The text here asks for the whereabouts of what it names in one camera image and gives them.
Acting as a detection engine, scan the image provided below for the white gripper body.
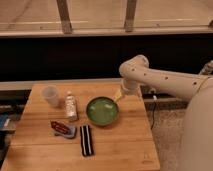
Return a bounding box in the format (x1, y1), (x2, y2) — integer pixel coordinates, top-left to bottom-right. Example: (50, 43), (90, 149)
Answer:
(121, 79), (141, 96)

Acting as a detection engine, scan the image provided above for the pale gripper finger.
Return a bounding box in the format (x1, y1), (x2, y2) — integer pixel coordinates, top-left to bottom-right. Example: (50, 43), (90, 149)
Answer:
(113, 89), (123, 102)

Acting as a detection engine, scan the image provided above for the green ceramic bowl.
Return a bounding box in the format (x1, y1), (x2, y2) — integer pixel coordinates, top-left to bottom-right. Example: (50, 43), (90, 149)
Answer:
(86, 96), (119, 126)

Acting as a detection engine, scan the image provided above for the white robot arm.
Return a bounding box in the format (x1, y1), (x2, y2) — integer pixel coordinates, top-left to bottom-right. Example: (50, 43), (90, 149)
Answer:
(115, 55), (213, 171)

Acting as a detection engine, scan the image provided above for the small plastic bottle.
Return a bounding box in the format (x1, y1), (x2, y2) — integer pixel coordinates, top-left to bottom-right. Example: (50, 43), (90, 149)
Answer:
(65, 91), (78, 121)

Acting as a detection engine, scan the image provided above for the black striped cloth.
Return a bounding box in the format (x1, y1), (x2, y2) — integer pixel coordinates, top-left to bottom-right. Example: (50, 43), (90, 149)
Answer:
(80, 125), (94, 157)

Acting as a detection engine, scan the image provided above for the clear plastic cup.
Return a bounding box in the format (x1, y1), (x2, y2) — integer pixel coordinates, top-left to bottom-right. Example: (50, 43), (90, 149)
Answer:
(41, 86), (59, 107)

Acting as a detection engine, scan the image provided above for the blue sponge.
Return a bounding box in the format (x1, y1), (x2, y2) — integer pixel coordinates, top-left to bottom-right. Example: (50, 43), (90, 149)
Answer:
(54, 126), (77, 139)

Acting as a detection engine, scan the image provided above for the red snack packet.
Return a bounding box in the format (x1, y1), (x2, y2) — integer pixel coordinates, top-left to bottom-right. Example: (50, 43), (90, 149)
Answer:
(51, 121), (70, 134)

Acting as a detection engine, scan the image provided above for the right metal window post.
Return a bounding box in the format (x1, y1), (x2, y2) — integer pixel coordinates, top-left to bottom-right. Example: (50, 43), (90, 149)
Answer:
(124, 0), (137, 32)

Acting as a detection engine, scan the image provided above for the metal window post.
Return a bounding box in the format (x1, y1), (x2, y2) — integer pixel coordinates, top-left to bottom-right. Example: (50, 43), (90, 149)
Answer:
(56, 0), (72, 34)
(124, 0), (137, 32)

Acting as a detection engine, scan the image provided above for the left metal window post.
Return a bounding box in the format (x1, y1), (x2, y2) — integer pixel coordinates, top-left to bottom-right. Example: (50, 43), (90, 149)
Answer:
(56, 0), (72, 34)

